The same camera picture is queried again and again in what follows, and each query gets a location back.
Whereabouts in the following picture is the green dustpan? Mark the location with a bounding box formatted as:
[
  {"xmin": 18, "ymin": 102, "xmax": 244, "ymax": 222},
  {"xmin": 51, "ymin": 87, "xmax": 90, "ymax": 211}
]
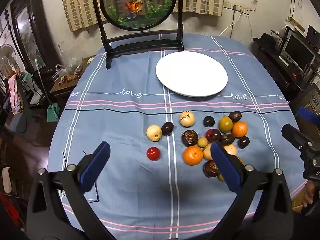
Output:
[{"xmin": 47, "ymin": 104, "xmax": 60, "ymax": 123}]

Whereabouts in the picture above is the standing fan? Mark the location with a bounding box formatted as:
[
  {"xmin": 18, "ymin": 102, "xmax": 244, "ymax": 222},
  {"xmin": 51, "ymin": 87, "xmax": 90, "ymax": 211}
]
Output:
[{"xmin": 0, "ymin": 44, "xmax": 17, "ymax": 78}]

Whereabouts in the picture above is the orange tangerine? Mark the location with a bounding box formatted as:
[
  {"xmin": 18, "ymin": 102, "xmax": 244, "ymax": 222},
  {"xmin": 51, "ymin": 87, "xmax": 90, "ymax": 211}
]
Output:
[
  {"xmin": 183, "ymin": 145, "xmax": 204, "ymax": 166},
  {"xmin": 231, "ymin": 121, "xmax": 248, "ymax": 138}
]

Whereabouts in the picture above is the blue striped tablecloth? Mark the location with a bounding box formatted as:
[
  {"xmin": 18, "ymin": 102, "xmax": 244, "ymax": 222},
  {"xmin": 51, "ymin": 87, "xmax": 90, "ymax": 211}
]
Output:
[{"xmin": 47, "ymin": 33, "xmax": 309, "ymax": 240}]

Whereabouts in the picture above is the small red apple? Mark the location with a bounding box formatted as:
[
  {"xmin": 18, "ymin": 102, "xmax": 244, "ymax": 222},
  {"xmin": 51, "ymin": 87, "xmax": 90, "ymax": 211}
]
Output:
[{"xmin": 146, "ymin": 147, "xmax": 161, "ymax": 161}]

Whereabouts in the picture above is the wall socket strip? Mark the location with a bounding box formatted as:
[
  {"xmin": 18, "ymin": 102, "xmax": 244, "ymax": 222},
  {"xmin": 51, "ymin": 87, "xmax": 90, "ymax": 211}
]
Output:
[{"xmin": 224, "ymin": 1, "xmax": 250, "ymax": 15}]

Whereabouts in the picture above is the cream fruit with brown marks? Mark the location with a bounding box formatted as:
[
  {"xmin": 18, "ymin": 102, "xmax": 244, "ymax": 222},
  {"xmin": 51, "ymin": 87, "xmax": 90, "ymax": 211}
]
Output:
[{"xmin": 179, "ymin": 111, "xmax": 195, "ymax": 127}]

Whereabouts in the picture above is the person's right hand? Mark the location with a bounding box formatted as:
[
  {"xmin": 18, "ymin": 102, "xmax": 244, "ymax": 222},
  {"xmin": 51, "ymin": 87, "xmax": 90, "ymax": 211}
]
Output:
[{"xmin": 301, "ymin": 180, "xmax": 317, "ymax": 207}]

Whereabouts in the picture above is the small wooden side table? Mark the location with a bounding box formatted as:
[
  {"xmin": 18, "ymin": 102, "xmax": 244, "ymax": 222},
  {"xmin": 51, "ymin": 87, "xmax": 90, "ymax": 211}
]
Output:
[{"xmin": 50, "ymin": 56, "xmax": 96, "ymax": 105}]

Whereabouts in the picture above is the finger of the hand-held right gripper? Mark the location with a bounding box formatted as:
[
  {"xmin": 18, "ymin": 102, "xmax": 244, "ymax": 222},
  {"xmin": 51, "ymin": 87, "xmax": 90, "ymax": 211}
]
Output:
[
  {"xmin": 281, "ymin": 124, "xmax": 314, "ymax": 155},
  {"xmin": 299, "ymin": 107, "xmax": 320, "ymax": 126}
]

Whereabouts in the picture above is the dark wooden cabinet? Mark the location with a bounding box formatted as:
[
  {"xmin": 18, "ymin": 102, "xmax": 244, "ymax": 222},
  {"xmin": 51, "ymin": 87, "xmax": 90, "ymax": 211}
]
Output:
[{"xmin": 10, "ymin": 0, "xmax": 63, "ymax": 73}]

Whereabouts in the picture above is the white oval plate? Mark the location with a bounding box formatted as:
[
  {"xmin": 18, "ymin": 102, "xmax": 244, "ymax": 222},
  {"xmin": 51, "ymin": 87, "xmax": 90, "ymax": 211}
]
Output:
[{"xmin": 155, "ymin": 52, "xmax": 229, "ymax": 97}]

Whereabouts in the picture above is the beige checked curtain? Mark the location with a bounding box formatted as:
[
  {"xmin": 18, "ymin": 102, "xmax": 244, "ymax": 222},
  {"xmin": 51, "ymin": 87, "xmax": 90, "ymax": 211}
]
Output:
[{"xmin": 59, "ymin": 0, "xmax": 224, "ymax": 32}]

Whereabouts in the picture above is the pink cloth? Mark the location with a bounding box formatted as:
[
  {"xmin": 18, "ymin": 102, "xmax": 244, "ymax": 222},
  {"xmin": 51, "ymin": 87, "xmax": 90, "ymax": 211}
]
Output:
[{"xmin": 9, "ymin": 75, "xmax": 25, "ymax": 115}]

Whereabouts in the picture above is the black hat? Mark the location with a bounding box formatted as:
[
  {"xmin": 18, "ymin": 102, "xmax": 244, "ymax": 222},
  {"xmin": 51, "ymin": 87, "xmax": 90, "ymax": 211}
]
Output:
[{"xmin": 252, "ymin": 33, "xmax": 277, "ymax": 53}]

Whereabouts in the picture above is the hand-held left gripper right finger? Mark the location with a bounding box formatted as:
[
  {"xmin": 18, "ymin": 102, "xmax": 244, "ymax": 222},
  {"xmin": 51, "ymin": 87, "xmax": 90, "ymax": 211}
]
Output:
[{"xmin": 206, "ymin": 142, "xmax": 294, "ymax": 240}]

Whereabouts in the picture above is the round goldfish screen black stand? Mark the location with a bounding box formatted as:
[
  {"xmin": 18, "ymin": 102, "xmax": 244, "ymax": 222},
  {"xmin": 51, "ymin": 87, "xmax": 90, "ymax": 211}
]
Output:
[{"xmin": 89, "ymin": 0, "xmax": 185, "ymax": 70}]

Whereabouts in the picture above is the plain cream round fruit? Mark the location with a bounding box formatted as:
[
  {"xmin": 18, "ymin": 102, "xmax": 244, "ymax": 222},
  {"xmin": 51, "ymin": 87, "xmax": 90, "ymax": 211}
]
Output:
[{"xmin": 146, "ymin": 125, "xmax": 162, "ymax": 142}]

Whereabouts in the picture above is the clear plastic bag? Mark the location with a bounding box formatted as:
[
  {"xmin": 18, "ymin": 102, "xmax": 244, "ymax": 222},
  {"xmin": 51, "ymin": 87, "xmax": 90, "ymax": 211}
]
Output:
[{"xmin": 52, "ymin": 64, "xmax": 83, "ymax": 85}]

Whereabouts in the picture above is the black speaker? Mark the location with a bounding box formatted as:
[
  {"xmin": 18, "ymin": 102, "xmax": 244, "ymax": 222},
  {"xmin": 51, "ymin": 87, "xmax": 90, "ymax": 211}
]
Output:
[{"xmin": 307, "ymin": 25, "xmax": 320, "ymax": 45}]

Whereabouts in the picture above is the white power cable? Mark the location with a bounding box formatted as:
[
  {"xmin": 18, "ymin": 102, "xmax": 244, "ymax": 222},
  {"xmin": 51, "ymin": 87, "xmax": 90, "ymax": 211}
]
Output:
[{"xmin": 219, "ymin": 5, "xmax": 243, "ymax": 38}]

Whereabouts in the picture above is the green-yellow citrus fruit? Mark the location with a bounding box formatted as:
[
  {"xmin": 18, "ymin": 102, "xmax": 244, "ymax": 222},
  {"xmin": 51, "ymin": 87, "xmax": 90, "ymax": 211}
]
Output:
[{"xmin": 219, "ymin": 116, "xmax": 234, "ymax": 133}]

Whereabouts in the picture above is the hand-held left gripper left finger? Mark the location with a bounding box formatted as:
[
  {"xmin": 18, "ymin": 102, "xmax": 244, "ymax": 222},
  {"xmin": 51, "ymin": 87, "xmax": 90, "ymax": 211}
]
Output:
[{"xmin": 26, "ymin": 141, "xmax": 118, "ymax": 240}]

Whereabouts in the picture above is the computer monitor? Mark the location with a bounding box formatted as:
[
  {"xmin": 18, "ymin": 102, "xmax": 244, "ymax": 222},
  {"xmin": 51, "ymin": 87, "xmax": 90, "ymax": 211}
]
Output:
[{"xmin": 282, "ymin": 31, "xmax": 317, "ymax": 72}]

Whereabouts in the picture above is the dark wooden desk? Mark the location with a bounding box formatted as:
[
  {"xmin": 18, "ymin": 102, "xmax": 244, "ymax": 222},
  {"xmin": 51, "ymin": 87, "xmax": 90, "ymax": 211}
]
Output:
[{"xmin": 251, "ymin": 40, "xmax": 320, "ymax": 98}]

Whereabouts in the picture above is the pale peach round fruit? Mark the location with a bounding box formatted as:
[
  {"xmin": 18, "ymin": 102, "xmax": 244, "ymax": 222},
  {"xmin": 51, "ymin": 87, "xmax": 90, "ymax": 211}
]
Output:
[{"xmin": 202, "ymin": 143, "xmax": 238, "ymax": 161}]

